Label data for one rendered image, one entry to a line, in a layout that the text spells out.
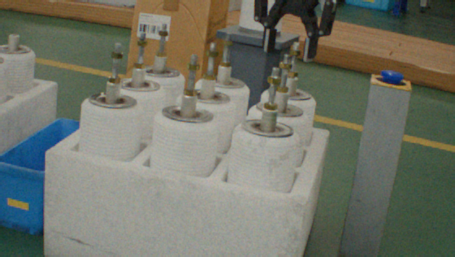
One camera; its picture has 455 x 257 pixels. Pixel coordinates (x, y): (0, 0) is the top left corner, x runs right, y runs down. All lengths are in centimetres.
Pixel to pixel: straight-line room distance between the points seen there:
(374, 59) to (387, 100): 176
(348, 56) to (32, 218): 198
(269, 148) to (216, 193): 10
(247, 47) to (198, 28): 67
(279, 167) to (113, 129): 24
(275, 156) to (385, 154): 26
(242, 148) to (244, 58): 54
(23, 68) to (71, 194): 39
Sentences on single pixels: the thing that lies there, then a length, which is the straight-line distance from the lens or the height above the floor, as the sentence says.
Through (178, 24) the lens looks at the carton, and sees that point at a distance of 222.
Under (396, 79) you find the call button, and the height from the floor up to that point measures 32.
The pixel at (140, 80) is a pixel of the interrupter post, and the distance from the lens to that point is 121.
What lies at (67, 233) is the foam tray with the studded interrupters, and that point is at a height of 5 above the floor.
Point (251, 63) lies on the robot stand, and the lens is 155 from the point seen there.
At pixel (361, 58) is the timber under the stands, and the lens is 296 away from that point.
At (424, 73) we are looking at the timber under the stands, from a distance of 294.
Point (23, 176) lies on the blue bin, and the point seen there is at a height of 11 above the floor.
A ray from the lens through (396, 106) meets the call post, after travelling 120.
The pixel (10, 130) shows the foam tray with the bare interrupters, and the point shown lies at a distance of 133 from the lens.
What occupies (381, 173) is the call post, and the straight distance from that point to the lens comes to 123.
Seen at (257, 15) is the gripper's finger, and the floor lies 39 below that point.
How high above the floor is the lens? 55
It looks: 16 degrees down
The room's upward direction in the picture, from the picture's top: 7 degrees clockwise
